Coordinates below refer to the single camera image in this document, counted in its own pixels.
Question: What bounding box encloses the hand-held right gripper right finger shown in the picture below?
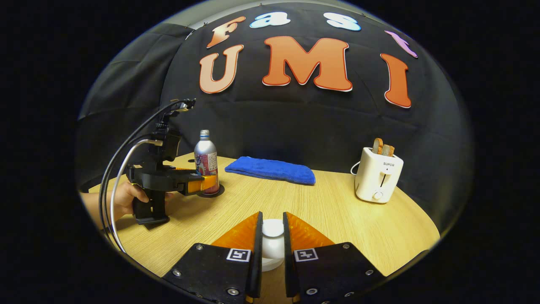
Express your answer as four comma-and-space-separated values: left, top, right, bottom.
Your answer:
283, 211, 386, 304

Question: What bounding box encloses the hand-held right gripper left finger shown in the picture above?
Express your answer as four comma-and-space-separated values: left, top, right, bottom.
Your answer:
162, 211, 264, 304

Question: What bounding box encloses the dark round coaster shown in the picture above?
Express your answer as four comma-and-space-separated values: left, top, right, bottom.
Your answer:
197, 183, 225, 198

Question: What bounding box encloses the silver water bottle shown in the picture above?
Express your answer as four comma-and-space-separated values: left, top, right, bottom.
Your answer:
194, 130, 220, 195

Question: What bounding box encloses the white teacup lid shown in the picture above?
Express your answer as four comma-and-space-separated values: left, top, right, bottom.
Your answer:
262, 219, 286, 258

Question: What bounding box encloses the blue folded towel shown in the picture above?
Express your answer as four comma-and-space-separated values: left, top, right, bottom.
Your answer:
224, 156, 316, 185

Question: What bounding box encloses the white toaster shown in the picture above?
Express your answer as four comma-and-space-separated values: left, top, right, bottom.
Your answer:
355, 147, 404, 204

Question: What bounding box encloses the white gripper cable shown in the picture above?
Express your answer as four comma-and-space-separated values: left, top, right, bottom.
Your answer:
110, 139, 164, 254

